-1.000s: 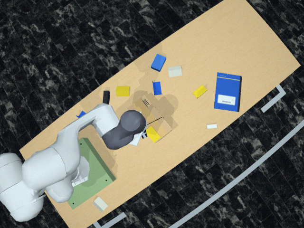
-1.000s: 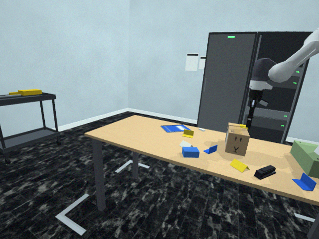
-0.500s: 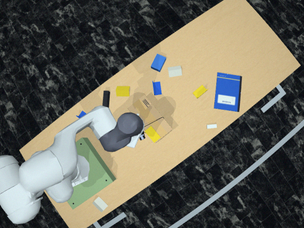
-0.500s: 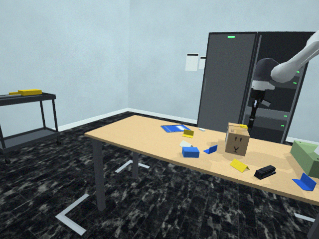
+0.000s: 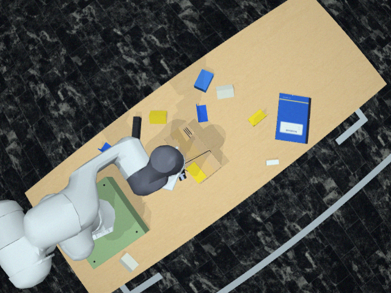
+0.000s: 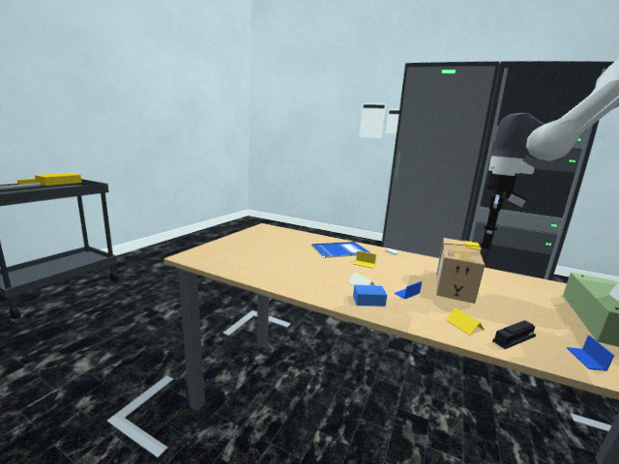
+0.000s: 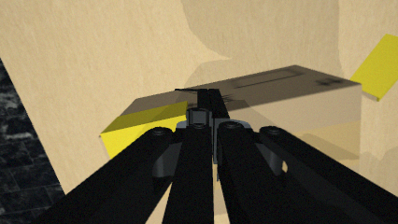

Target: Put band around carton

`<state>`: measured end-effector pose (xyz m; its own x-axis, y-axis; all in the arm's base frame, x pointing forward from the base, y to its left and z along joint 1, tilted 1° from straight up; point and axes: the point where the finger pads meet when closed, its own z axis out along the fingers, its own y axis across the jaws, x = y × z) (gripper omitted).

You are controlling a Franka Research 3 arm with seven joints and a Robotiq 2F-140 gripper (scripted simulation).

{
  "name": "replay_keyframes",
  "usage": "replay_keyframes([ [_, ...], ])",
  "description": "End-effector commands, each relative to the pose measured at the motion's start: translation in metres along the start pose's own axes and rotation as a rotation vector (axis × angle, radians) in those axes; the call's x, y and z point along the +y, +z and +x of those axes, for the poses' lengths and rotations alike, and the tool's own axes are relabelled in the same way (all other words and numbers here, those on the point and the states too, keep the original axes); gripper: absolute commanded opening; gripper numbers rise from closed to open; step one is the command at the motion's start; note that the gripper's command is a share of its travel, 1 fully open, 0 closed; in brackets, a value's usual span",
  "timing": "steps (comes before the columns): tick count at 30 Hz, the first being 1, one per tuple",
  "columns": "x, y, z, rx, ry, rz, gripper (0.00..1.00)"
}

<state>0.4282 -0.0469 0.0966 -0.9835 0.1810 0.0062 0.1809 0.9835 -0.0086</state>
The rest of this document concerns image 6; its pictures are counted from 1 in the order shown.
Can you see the blue rectangular block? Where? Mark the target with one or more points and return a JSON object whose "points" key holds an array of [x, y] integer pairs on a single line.
{"points": [[369, 295]]}

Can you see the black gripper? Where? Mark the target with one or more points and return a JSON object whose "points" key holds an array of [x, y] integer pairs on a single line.
{"points": [[499, 183]]}

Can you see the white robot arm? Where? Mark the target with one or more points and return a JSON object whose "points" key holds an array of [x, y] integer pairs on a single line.
{"points": [[553, 140]]}

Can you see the blue notebook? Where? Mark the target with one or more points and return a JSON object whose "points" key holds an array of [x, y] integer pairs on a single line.
{"points": [[338, 249]]}

